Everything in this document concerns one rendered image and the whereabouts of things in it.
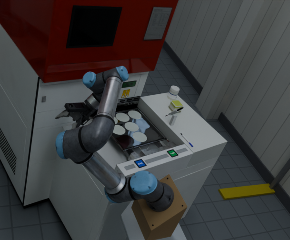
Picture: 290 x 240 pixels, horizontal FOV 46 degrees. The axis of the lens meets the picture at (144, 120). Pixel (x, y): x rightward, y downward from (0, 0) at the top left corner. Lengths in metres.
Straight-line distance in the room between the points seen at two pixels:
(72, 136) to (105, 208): 0.79
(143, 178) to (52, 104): 0.83
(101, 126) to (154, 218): 0.64
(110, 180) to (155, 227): 0.35
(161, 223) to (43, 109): 0.99
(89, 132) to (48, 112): 0.87
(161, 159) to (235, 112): 2.39
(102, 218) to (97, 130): 0.90
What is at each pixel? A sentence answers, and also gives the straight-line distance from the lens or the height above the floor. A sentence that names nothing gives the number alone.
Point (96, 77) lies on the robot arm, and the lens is 1.70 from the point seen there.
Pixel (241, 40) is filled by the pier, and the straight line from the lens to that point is 4.10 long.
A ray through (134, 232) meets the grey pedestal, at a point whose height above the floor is 0.82.
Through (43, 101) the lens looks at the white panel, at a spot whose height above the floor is 1.06.
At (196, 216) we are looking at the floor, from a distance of 3.26.
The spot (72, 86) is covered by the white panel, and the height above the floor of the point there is 1.14.
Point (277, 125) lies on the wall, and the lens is 3.92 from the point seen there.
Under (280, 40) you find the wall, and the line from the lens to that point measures 3.99.
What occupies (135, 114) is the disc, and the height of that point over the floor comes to 0.90.
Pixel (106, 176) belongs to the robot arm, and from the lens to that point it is 1.60.
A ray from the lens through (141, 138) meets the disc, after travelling 2.30.
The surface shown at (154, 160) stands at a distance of 2.10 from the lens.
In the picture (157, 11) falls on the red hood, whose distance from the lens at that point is 2.17.
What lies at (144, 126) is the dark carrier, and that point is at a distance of 2.42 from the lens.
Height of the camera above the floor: 2.32
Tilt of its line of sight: 35 degrees down
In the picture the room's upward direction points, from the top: 20 degrees clockwise
